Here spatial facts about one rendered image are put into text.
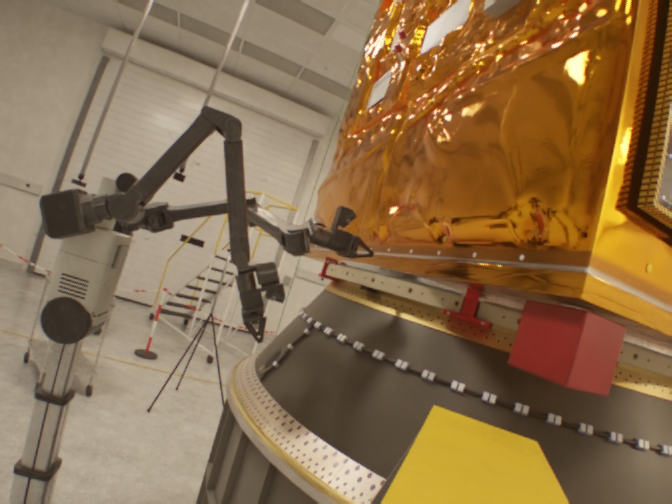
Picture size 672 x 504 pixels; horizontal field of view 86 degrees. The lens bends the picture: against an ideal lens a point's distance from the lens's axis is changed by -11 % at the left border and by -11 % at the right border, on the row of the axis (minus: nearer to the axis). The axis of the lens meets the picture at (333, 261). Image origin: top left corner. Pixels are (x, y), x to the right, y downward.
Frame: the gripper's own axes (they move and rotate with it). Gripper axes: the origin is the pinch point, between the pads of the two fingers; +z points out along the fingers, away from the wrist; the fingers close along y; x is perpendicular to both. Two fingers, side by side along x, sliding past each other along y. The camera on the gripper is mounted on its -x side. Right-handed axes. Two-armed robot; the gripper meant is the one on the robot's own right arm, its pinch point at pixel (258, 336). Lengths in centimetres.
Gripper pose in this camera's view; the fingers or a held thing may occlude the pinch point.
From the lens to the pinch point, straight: 124.3
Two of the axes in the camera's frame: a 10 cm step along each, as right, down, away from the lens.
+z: 2.1, 9.8, 0.7
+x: -9.5, 2.2, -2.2
